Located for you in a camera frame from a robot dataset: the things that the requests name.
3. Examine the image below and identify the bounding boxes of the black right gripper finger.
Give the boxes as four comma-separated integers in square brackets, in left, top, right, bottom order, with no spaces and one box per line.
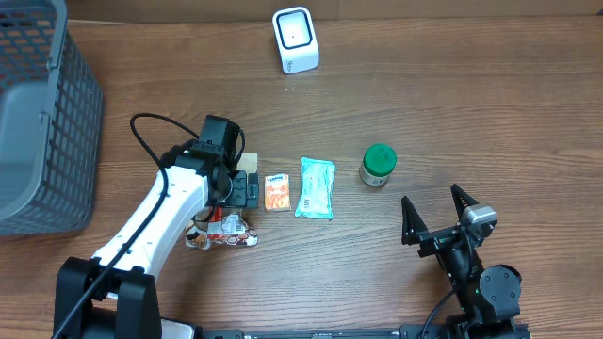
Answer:
[401,196,429,238]
[450,184,479,219]

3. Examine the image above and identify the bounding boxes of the green lid jar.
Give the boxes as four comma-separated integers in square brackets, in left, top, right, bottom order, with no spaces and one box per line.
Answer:
[359,143,398,186]

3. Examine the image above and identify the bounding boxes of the small orange packet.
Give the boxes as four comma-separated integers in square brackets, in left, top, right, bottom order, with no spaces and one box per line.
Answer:
[265,173,291,212]

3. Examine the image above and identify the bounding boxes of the brown red snack bag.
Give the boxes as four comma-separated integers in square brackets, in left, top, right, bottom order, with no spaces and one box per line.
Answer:
[185,153,259,250]

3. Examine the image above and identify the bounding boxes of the teal wet wipes pack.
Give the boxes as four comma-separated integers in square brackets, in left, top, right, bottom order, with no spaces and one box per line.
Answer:
[295,157,336,219]

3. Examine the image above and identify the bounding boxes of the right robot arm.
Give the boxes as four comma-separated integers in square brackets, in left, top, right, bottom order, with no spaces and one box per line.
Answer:
[400,184,530,338]

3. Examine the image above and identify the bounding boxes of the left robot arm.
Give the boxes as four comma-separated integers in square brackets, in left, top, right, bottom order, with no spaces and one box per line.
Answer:
[53,115,257,338]

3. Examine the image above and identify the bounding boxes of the white barcode scanner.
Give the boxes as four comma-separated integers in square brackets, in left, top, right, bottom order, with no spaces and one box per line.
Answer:
[272,7,319,74]

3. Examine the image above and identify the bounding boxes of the grey plastic mesh basket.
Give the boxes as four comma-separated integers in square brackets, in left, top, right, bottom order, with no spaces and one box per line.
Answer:
[1,0,105,235]

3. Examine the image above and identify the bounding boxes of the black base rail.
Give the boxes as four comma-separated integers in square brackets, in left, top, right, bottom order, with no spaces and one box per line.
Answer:
[197,324,532,339]

